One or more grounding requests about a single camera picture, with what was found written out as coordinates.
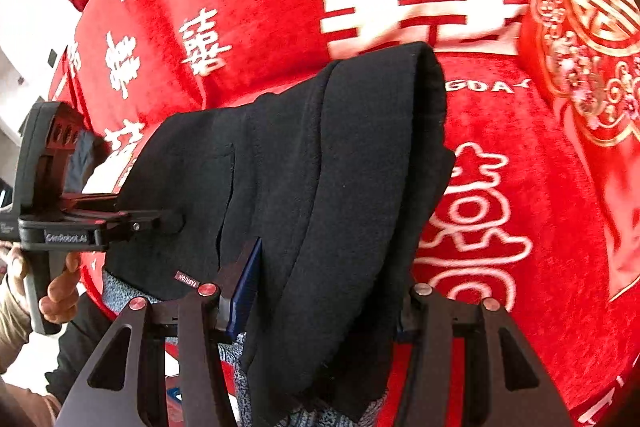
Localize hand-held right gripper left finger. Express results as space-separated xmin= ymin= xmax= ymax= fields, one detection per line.
xmin=55 ymin=236 xmax=264 ymax=427

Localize red printed blanket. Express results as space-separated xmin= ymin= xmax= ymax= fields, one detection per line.
xmin=50 ymin=0 xmax=640 ymax=427

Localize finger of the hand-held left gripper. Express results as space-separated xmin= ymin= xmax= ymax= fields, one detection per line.
xmin=102 ymin=207 xmax=187 ymax=238

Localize person's left hand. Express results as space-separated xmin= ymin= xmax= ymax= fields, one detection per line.
xmin=0 ymin=243 xmax=84 ymax=324

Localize dark cloth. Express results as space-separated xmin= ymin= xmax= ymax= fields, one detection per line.
xmin=49 ymin=294 xmax=115 ymax=404

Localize person's left forearm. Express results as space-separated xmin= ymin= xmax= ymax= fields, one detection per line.
xmin=0 ymin=279 xmax=37 ymax=375

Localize black pants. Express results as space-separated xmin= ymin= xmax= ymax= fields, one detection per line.
xmin=65 ymin=41 xmax=457 ymax=427

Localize red embroidered satin pillow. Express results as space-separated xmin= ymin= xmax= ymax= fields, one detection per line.
xmin=517 ymin=0 xmax=640 ymax=303

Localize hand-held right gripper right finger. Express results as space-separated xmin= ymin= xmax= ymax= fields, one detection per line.
xmin=397 ymin=283 xmax=574 ymax=427

